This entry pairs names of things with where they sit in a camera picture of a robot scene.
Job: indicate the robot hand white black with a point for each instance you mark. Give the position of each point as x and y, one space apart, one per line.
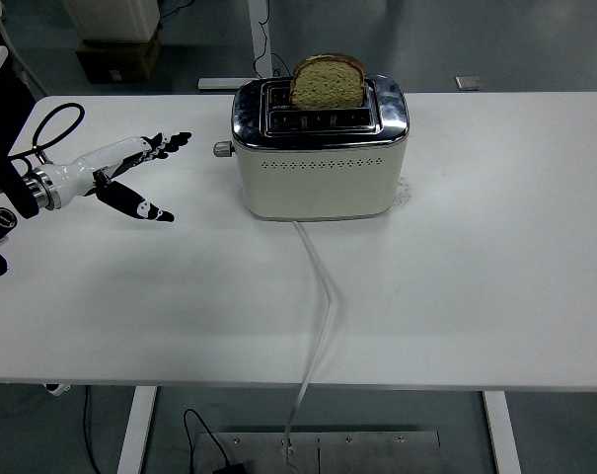
76 173

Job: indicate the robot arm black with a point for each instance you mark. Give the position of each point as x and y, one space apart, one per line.
12 190

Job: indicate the cream and chrome toaster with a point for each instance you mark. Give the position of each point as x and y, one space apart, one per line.
318 187

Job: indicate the brown cardboard box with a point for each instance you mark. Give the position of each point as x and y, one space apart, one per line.
115 61

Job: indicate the white cabinet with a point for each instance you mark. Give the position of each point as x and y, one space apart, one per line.
110 17

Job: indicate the small white black device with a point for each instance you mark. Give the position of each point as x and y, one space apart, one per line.
57 391

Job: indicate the white table leg with foot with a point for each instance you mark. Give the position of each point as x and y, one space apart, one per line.
258 29

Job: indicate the brown bread slice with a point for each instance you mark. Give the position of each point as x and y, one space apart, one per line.
327 86

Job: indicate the black power adapter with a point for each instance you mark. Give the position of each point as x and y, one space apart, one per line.
231 469

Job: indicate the small grey floor plate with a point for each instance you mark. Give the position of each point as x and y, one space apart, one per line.
468 83

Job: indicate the grey metal plate with screws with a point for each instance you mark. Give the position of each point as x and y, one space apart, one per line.
377 454

